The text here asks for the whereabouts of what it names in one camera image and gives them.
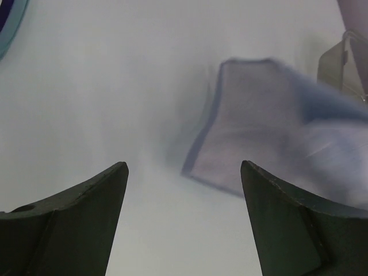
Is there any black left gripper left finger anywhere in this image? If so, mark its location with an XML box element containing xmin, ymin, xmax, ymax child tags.
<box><xmin>1</xmin><ymin>162</ymin><xmax>129</xmax><ymax>275</ymax></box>

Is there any purple towel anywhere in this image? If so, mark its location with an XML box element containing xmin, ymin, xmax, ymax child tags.
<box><xmin>0</xmin><ymin>0</ymin><xmax>14</xmax><ymax>31</ymax></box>

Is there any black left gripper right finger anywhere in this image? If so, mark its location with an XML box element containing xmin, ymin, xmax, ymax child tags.
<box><xmin>241</xmin><ymin>161</ymin><xmax>367</xmax><ymax>276</ymax></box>

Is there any clear plastic bin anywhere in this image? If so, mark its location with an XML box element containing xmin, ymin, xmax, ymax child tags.
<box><xmin>317</xmin><ymin>30</ymin><xmax>367</xmax><ymax>104</ymax></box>

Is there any light blue towel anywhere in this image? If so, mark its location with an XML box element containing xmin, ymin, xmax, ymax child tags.
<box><xmin>182</xmin><ymin>59</ymin><xmax>367</xmax><ymax>209</ymax></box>

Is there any teal plastic bin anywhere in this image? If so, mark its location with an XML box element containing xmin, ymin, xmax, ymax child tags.
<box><xmin>1</xmin><ymin>0</ymin><xmax>29</xmax><ymax>60</ymax></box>

